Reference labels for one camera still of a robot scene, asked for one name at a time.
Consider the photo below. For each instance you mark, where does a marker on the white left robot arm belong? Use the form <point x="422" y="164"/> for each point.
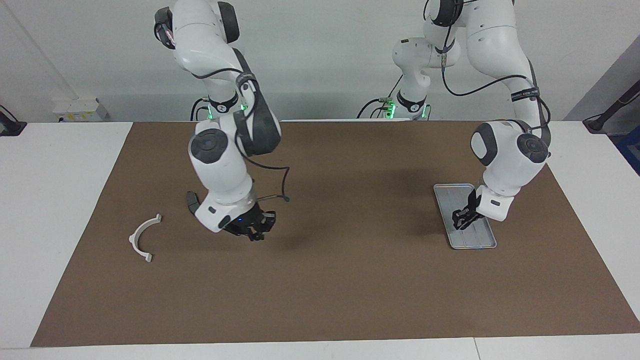
<point x="505" y="160"/>

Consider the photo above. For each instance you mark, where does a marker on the white semicircular bracket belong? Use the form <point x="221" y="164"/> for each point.
<point x="134" y="239"/>

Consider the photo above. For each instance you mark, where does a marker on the brown table mat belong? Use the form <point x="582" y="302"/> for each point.
<point x="325" y="280"/>

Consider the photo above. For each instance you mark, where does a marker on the dark grey brake pad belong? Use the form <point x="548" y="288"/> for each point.
<point x="191" y="201"/>

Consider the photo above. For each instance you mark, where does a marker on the blue crate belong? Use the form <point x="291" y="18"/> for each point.
<point x="632" y="150"/>

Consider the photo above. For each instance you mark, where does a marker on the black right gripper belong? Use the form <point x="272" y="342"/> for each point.
<point x="245" y="222"/>

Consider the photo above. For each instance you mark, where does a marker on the white box with yellow labels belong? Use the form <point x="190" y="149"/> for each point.
<point x="80" y="110"/>

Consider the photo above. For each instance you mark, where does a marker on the silver metal tray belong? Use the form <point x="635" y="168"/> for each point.
<point x="480" y="240"/>

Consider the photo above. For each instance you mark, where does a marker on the black stand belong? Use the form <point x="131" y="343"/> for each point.
<point x="595" y="122"/>

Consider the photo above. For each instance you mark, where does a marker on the black clamp mount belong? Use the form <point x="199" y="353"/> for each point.
<point x="10" y="127"/>

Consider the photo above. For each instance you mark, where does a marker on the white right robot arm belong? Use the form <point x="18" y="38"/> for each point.
<point x="220" y="165"/>

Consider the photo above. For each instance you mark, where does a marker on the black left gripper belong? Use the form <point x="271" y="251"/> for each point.
<point x="472" y="212"/>

